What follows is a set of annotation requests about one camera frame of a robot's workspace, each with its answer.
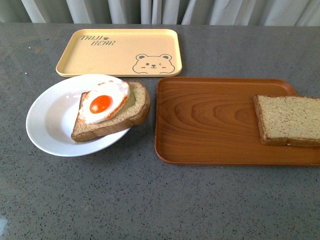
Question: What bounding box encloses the grey white curtain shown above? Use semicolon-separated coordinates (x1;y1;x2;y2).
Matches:
0;0;320;27

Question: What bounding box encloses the white oval plate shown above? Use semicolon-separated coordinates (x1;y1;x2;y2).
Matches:
25;74;128;157

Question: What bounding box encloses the bread slice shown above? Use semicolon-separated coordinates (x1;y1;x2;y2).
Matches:
253;95;320;147
71;81;151;143

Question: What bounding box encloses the yellow bear tray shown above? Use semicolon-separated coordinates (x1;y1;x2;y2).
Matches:
56;29;182;78

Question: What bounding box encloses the fried egg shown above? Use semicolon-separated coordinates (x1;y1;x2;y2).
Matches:
77;80;130;124

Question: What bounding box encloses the brown wooden tray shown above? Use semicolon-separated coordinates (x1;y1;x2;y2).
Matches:
155;77;320;166

